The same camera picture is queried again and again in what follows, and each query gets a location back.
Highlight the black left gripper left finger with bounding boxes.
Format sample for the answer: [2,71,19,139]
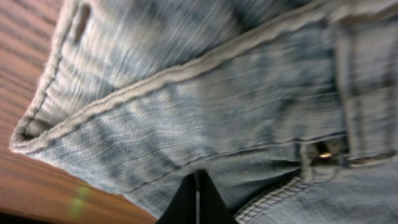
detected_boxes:
[156,174,197,224]

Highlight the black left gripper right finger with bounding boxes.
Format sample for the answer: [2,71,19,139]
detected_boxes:
[197,170,238,224]

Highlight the light blue denim shorts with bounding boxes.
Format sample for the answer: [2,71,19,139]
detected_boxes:
[10,0,397,223]

